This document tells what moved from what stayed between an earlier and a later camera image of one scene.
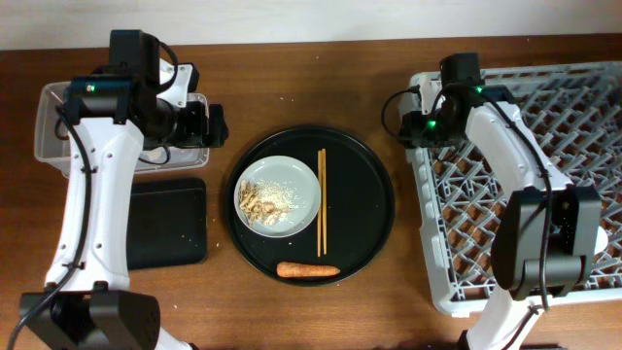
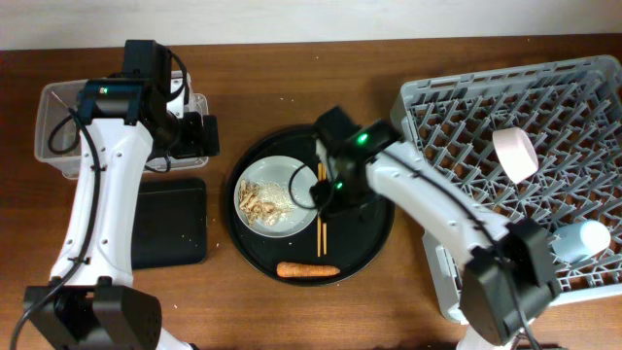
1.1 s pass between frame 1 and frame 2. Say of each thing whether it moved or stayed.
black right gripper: moved
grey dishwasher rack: stayed
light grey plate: stayed
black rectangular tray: stayed
